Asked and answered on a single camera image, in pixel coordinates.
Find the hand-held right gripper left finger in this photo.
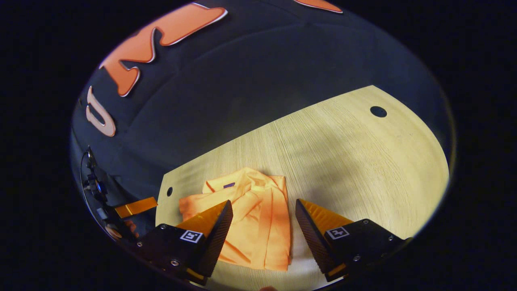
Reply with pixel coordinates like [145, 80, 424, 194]
[135, 200, 234, 285]

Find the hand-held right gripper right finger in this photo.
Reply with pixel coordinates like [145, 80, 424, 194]
[295, 198, 408, 283]

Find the orange T-shirt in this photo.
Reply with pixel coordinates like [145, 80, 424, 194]
[179, 167, 292, 272]

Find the black backdrop cloth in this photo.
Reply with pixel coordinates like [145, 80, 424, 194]
[71, 0, 454, 211]

